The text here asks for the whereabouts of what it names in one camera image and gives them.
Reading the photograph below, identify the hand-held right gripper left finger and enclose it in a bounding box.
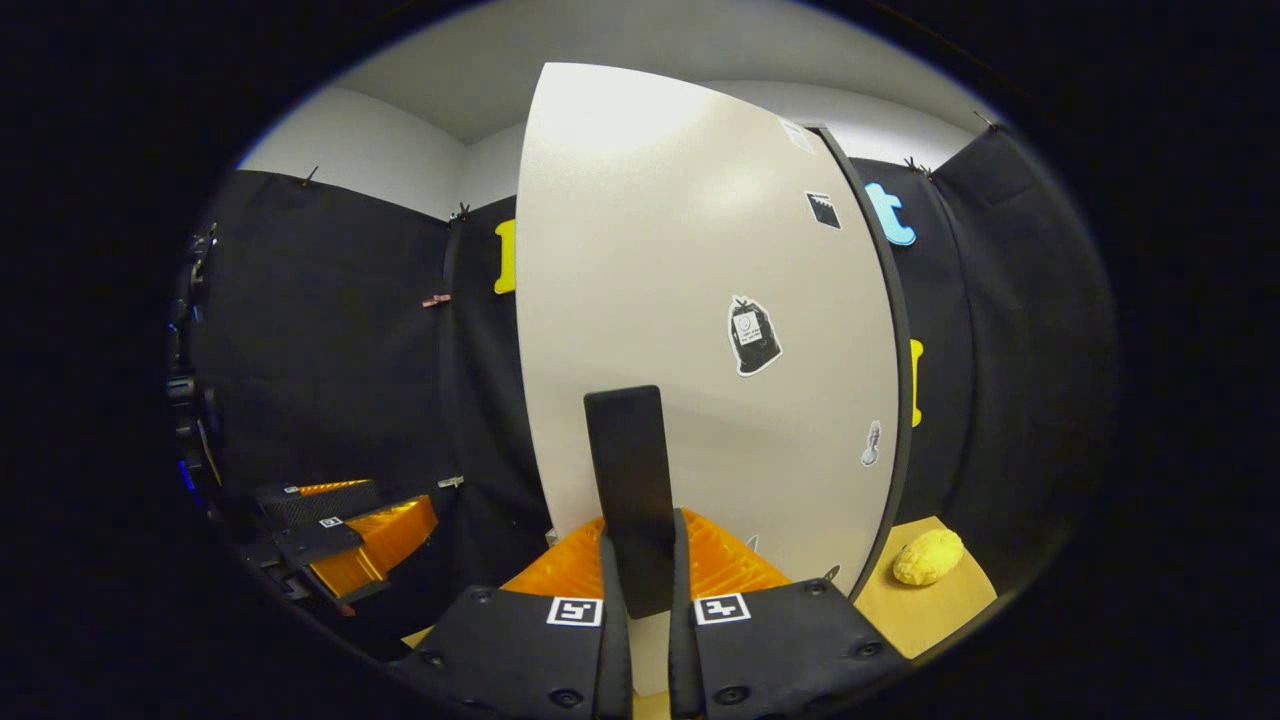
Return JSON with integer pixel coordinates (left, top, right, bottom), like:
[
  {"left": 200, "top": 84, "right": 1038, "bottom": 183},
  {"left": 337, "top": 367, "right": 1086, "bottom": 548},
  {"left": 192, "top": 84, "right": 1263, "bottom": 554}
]
[{"left": 390, "top": 510, "right": 633, "bottom": 720}]

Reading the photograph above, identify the yellow lumpy ball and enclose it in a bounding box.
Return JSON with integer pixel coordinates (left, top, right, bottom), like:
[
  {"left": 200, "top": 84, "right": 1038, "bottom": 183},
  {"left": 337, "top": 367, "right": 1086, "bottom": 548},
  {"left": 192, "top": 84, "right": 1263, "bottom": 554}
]
[{"left": 892, "top": 528, "right": 966, "bottom": 587}]

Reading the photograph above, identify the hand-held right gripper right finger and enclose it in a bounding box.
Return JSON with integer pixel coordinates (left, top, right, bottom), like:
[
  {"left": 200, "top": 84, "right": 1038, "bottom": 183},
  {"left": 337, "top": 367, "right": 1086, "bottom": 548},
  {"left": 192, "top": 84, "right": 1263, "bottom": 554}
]
[{"left": 668, "top": 508, "right": 906, "bottom": 720}]

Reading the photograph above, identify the black cabinet door handle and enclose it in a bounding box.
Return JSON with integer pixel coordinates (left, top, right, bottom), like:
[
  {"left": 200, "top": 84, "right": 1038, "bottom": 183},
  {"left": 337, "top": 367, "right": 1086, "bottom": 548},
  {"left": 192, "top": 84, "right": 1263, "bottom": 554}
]
[{"left": 584, "top": 385, "right": 676, "bottom": 619}]

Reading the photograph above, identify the beige cabinet door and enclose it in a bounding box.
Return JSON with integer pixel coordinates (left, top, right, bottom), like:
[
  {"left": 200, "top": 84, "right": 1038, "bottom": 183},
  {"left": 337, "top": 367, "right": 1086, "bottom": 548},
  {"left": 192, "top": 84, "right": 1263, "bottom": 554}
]
[{"left": 515, "top": 62, "right": 901, "bottom": 696}]

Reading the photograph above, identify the black backdrop cloth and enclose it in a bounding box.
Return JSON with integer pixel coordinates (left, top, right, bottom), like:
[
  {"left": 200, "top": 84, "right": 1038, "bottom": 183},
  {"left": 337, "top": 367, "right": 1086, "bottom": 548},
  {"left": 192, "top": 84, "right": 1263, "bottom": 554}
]
[{"left": 190, "top": 125, "right": 1119, "bottom": 641}]

